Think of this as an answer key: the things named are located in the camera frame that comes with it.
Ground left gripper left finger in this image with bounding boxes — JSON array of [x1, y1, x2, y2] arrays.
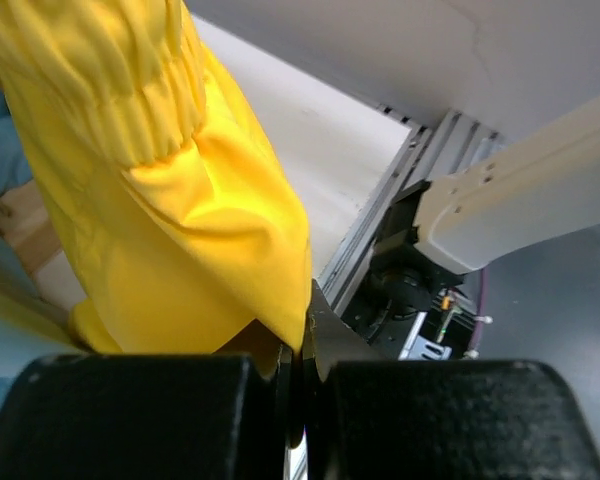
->
[[0, 348, 299, 479]]

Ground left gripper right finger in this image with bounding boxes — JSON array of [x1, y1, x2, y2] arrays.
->
[[303, 287, 600, 479]]

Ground yellow shorts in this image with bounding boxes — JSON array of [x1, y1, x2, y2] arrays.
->
[[0, 1, 312, 369]]

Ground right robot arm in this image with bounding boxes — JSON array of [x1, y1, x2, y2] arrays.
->
[[372, 96, 600, 275]]

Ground wooden clothes rack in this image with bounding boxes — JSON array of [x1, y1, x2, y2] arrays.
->
[[0, 180, 62, 281]]

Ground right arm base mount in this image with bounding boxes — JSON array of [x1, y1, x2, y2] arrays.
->
[[339, 259, 481, 361]]

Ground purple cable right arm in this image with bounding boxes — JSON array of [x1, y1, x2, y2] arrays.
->
[[464, 267, 494, 359]]

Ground aluminium mounting rail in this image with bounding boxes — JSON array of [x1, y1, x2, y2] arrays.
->
[[318, 107, 505, 315]]

